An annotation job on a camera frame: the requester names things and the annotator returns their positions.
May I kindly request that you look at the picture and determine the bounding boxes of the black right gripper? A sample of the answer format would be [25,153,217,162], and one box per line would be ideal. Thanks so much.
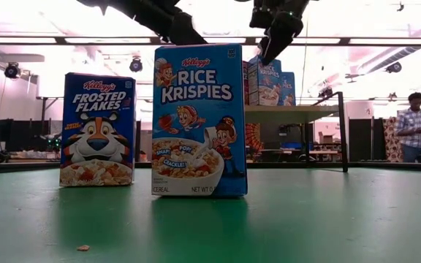
[249,0,311,66]

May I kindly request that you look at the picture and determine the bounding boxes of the light blue Rice Krispies box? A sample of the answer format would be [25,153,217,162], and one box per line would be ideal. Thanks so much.
[280,71,297,107]
[151,42,249,198]
[248,55,284,107]

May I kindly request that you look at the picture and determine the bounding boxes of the pink Raisin Bran box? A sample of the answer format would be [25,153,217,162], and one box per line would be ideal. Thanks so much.
[242,60,251,106]

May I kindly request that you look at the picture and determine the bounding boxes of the dark blue Frosted Flakes box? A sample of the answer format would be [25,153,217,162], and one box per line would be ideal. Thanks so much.
[59,72,137,188]

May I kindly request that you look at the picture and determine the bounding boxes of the orange patterned fabric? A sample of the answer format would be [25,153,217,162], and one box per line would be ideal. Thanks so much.
[246,123,265,153]

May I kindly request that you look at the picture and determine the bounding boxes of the black ceiling spotlight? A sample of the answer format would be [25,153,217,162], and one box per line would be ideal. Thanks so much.
[384,61,403,74]
[4,62,21,80]
[129,58,144,73]

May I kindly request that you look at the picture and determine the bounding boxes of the black room divider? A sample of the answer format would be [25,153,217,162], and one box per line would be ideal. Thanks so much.
[348,117,383,161]

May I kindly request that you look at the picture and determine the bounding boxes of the brown patterned fabric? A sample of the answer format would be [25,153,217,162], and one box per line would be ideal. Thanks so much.
[382,116,403,163]

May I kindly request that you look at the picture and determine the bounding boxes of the person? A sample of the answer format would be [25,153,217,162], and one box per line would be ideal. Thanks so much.
[395,91,421,164]

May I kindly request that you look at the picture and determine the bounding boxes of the green table mat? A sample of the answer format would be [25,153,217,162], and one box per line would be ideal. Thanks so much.
[0,166,421,263]

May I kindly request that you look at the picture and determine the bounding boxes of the dark monitor row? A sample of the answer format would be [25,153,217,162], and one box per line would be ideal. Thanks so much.
[0,118,53,153]

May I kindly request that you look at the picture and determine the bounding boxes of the wooden shelf black frame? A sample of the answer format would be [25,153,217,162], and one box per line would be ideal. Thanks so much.
[245,91,349,173]

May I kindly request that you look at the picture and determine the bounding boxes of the black metal rig frame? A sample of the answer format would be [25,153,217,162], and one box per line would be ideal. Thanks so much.
[0,34,421,175]

